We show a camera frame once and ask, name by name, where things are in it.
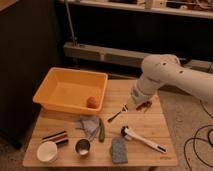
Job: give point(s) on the metal fork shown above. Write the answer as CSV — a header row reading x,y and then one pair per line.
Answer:
x,y
124,109

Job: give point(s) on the orange ball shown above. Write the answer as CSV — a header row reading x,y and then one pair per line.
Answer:
x,y
92,102

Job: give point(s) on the gray crumpled cloth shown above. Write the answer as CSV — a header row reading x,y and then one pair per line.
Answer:
x,y
89,124

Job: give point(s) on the orange plastic tray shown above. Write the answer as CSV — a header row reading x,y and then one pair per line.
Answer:
x,y
67,90

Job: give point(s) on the blue gray sponge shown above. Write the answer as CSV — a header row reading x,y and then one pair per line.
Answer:
x,y
118,151

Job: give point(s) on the metal measuring cup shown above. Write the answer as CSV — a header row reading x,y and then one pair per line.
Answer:
x,y
82,147

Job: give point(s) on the gray metal shelf rail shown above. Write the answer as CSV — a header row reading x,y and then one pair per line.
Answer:
x,y
122,57

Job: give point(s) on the white bowl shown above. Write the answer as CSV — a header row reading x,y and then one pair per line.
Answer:
x,y
47,152

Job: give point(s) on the dark cabinet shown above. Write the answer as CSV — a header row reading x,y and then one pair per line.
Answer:
x,y
29,47

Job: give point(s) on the dark marker lower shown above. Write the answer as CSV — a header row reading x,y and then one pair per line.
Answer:
x,y
62,142

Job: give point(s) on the white handled brush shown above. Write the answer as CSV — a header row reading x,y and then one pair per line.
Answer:
x,y
130,134

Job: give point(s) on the dark red small object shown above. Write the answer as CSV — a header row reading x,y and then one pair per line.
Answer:
x,y
145,105

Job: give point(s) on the wooden table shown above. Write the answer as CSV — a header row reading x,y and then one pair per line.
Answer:
x,y
150,124

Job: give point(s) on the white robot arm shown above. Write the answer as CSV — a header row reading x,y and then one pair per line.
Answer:
x,y
158,70

